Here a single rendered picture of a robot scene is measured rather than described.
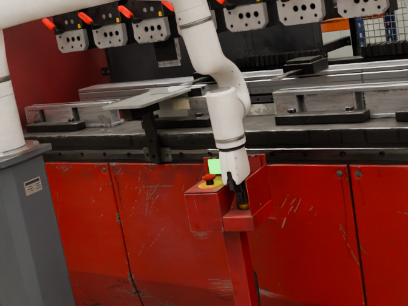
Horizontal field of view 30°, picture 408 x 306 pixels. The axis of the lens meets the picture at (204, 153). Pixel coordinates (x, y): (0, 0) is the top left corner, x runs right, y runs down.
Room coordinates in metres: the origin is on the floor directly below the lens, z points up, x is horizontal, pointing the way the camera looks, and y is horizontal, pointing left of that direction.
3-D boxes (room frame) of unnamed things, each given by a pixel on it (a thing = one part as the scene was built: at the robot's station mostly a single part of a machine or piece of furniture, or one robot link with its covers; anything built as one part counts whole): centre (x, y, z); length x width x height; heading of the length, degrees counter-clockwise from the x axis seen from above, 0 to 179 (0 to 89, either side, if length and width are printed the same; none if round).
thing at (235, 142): (2.06, -0.08, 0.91); 0.09 x 0.08 x 0.03; 152
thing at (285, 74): (2.57, -0.35, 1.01); 0.26 x 0.12 x 0.05; 141
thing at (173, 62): (2.69, 0.07, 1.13); 0.10 x 0.02 x 0.10; 51
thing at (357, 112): (2.27, -0.37, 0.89); 0.30 x 0.05 x 0.03; 51
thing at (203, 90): (2.67, 0.04, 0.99); 0.20 x 0.03 x 0.03; 51
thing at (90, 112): (3.04, 0.49, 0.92); 0.50 x 0.06 x 0.10; 51
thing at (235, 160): (2.06, -0.08, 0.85); 0.10 x 0.07 x 0.11; 152
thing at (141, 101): (2.58, 0.16, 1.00); 0.26 x 0.18 x 0.01; 141
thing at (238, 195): (2.05, -0.08, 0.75); 0.03 x 0.03 x 0.07; 62
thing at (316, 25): (3.24, -0.07, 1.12); 1.13 x 0.02 x 0.44; 51
